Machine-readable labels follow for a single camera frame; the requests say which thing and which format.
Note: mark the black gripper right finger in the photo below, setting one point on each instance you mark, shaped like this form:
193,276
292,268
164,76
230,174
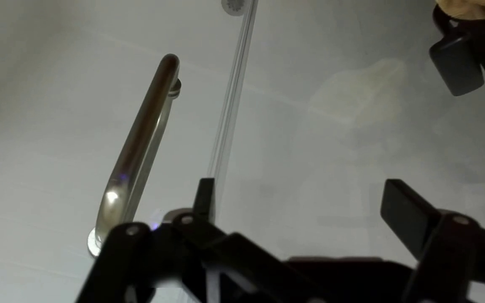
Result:
450,246

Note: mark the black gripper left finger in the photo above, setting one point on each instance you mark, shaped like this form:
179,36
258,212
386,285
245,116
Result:
198,253

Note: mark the glass shower door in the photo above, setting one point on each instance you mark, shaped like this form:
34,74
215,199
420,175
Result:
46,111

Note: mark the fixed glass shower panel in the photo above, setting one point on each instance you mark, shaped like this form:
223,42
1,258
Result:
338,185

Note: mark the black mesh office chair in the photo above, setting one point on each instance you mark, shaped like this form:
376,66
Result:
457,62

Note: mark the yellow cloth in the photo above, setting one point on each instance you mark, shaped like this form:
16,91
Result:
472,7

